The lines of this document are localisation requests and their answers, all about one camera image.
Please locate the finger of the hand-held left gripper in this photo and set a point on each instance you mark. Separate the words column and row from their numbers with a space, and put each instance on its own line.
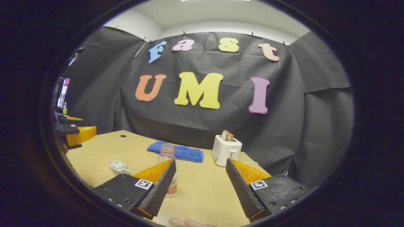
column 71, row 119
column 83, row 134

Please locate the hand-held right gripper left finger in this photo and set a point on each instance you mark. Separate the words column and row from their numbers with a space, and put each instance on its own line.
column 161, row 189

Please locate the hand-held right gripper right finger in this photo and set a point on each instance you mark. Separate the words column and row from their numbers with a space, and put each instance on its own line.
column 241, row 189

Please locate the clear plastic water bottle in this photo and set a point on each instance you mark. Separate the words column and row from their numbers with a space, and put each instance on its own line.
column 167, row 153

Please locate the small green bottle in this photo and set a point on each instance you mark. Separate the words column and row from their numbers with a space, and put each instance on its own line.
column 65, row 109

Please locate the computer monitor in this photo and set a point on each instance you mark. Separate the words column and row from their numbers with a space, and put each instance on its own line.
column 63, row 93

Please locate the white toaster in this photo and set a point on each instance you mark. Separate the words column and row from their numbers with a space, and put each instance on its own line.
column 225, row 151

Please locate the blue towel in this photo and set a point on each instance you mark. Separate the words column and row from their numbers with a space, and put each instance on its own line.
column 184, row 153

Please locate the bread slice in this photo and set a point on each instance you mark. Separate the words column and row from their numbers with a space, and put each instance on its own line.
column 228, row 135

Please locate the black backdrop cloth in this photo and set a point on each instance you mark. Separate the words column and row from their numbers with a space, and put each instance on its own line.
column 205, row 126

